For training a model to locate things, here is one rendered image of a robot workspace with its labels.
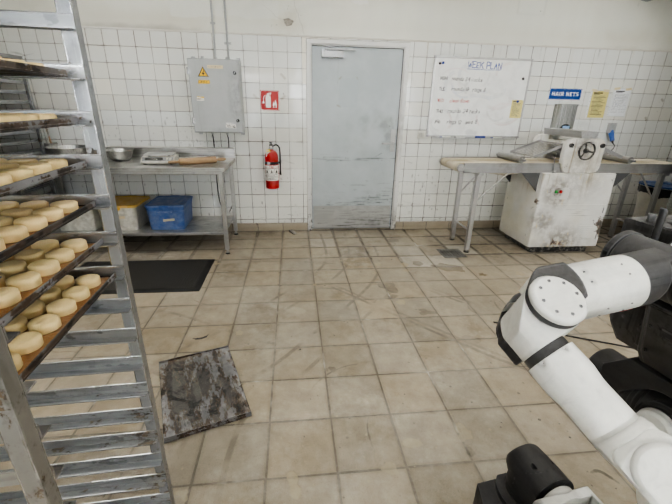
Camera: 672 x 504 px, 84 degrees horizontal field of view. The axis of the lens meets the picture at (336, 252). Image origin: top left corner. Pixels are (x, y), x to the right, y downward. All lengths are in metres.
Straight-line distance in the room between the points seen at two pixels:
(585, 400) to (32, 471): 0.80
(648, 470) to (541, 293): 0.22
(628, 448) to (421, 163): 4.32
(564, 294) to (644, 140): 5.65
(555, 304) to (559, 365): 0.08
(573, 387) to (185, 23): 4.44
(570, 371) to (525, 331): 0.07
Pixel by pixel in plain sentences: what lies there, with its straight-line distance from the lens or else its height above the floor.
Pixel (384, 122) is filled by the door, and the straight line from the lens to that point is 4.58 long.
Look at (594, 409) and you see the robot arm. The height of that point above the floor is 1.11.
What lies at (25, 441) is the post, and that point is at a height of 0.98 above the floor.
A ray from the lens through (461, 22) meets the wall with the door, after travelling 4.86.
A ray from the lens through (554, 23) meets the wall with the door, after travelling 5.34.
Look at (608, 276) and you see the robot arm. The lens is 0.71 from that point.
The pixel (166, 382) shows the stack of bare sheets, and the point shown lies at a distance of 2.37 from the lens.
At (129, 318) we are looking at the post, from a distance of 1.14.
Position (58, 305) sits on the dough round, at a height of 1.06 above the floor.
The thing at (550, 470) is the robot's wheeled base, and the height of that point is 0.36.
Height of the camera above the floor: 1.45
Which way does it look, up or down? 21 degrees down
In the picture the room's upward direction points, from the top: 1 degrees clockwise
